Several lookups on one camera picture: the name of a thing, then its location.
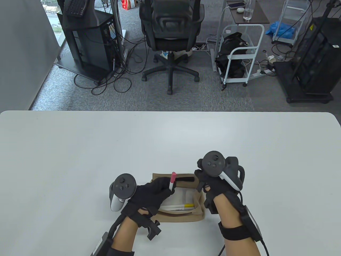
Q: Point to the person's right hand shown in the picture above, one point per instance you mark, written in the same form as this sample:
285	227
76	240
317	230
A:
213	186

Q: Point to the person's left hand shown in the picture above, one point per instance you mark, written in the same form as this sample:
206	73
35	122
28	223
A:
151	194

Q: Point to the red-capped white twist pen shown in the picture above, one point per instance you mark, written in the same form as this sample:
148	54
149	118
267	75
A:
172	180

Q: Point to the yellow-capped white twist pen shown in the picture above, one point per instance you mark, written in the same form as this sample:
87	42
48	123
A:
189	205

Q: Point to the beige fabric pencil pouch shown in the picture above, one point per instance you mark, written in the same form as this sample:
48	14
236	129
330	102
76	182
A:
181	216

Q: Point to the person's right forearm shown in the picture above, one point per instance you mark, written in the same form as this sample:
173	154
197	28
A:
234	213

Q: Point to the person's left forearm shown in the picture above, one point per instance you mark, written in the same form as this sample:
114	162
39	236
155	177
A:
125	234

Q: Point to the black right wrist box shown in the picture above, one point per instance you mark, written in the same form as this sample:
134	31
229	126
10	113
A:
251	222

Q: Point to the black wrist box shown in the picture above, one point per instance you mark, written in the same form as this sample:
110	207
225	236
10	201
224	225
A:
251	222
102	244

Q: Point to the black left wrist box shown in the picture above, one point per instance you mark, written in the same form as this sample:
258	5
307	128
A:
102	244

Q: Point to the white power strip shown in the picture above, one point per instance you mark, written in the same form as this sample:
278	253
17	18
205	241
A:
262	73
198	48

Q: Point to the black bag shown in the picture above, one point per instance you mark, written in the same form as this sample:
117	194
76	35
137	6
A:
233	48

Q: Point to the white rolling cart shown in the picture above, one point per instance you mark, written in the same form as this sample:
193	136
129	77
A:
254	48

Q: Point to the black computer cart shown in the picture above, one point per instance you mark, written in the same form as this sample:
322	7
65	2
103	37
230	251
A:
88	45

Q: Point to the black equipment rack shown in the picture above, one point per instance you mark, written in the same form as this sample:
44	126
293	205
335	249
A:
317	58

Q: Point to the black office chair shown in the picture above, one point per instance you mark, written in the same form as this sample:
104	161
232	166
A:
170	26

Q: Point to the grey metal desk leg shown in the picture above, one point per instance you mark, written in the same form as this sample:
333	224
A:
117	26

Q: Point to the blue plastic bag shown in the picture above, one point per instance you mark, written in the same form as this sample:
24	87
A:
281	28

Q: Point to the brown side table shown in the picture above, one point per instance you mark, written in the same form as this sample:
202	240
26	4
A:
255	16

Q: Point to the clear water bottle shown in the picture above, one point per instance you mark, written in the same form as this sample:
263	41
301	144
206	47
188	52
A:
248	12

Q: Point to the red cardboard box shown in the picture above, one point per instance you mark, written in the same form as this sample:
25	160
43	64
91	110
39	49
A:
128	4

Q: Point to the black keyboard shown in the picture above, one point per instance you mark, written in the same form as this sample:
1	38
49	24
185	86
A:
76	6

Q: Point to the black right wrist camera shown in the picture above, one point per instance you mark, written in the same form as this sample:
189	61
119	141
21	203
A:
210	206

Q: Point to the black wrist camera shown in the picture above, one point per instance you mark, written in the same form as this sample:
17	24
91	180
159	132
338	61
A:
210	206
151	228

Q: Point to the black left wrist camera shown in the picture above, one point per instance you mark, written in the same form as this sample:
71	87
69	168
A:
151	228

